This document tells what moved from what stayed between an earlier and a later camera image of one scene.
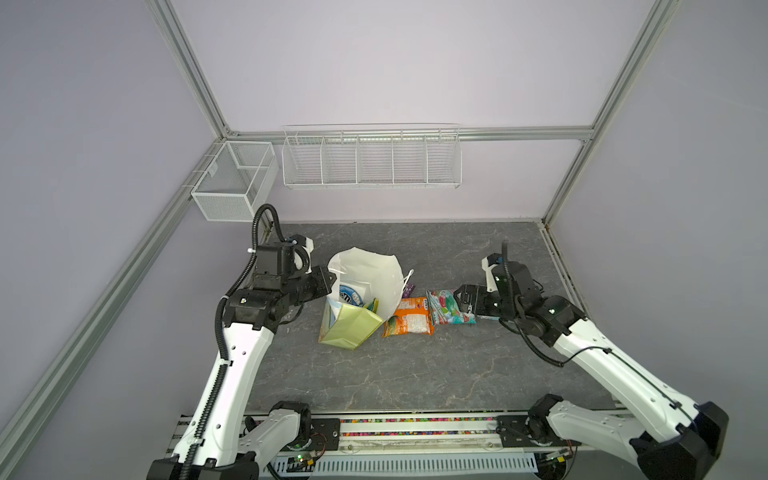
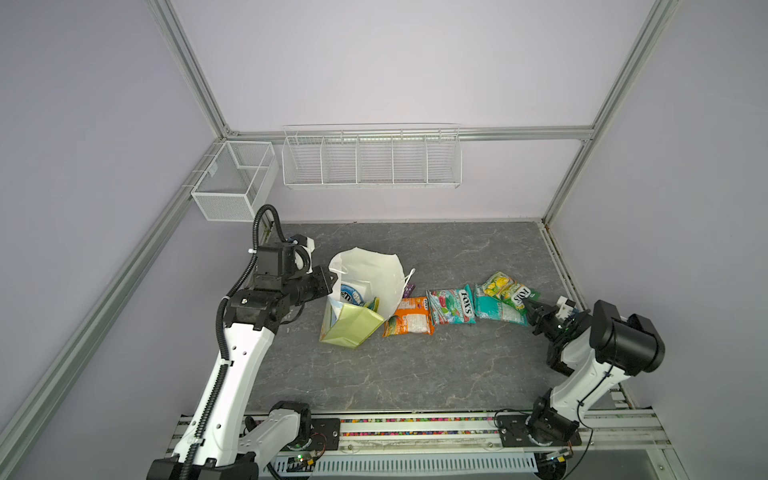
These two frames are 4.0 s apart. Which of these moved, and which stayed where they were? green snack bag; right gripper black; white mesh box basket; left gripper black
Moved: right gripper black
Stayed: green snack bag; white mesh box basket; left gripper black
